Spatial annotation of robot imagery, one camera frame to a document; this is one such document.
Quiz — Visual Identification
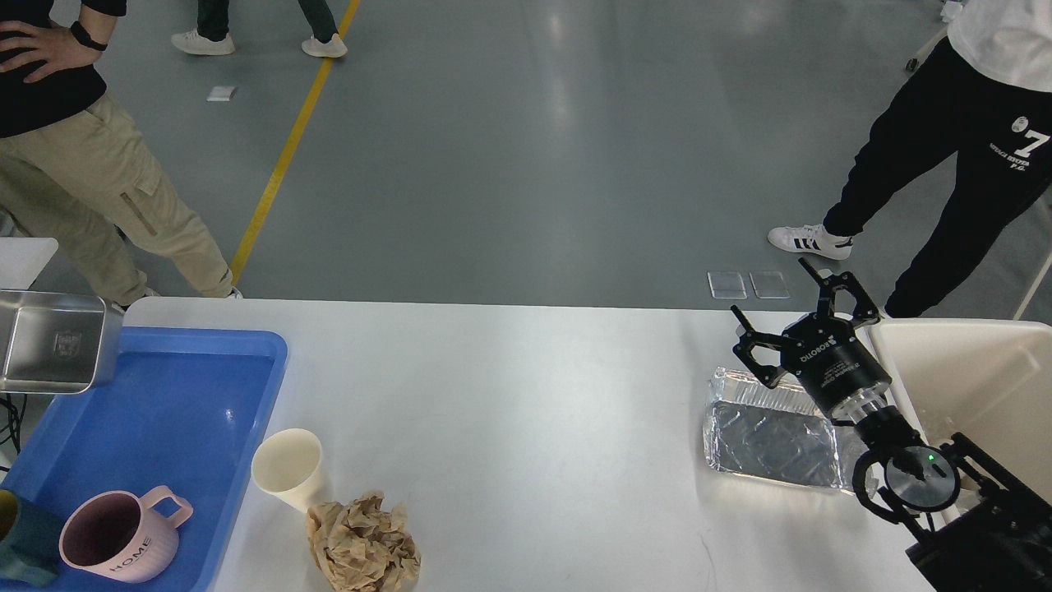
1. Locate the aluminium foil tray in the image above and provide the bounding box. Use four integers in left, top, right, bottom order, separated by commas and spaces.
702, 367, 865, 493

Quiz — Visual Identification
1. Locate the left floor plate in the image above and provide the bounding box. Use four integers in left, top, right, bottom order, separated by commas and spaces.
707, 271, 748, 300

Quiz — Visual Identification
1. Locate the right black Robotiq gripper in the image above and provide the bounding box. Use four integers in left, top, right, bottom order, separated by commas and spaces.
730, 257, 893, 420

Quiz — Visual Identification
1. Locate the beige plastic bin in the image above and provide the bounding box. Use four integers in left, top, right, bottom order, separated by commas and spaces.
868, 319, 1051, 499

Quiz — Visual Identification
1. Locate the floor plate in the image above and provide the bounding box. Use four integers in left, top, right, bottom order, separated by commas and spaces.
749, 271, 791, 299
707, 271, 748, 300

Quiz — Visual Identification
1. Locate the blue plastic tray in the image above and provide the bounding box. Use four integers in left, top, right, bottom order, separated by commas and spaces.
2, 327, 287, 591

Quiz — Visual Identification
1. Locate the square metal tin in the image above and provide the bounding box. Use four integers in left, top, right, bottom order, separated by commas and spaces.
1, 289, 124, 395

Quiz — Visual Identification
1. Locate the crumpled brown paper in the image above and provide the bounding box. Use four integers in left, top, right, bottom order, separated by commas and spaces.
306, 491, 421, 591

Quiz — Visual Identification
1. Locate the cream paper cup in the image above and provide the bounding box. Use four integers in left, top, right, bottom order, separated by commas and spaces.
251, 428, 332, 513

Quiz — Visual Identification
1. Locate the white side table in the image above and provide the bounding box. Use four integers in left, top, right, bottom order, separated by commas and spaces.
1, 237, 58, 291

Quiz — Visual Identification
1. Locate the pink HOME mug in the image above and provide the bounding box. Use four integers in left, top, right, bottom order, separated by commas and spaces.
58, 486, 194, 584

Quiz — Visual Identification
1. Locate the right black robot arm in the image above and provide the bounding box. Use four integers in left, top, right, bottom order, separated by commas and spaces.
731, 265, 1051, 591

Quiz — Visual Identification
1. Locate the person in black joggers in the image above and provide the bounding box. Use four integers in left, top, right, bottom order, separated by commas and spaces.
767, 0, 1052, 318

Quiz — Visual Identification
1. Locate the chair base with castors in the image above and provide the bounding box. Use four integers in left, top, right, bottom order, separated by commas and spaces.
904, 1, 1051, 320

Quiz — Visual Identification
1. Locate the person with white sneakers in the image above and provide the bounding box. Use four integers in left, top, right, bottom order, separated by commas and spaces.
170, 0, 348, 59

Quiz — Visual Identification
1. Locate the teal mug in tray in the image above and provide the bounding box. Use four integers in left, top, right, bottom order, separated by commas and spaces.
1, 488, 65, 588

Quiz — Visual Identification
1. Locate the right floor plate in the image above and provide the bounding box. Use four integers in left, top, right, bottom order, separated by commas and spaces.
749, 271, 791, 299

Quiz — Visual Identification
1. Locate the person in khaki trousers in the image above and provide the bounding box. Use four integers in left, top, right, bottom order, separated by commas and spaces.
1, 1, 240, 308

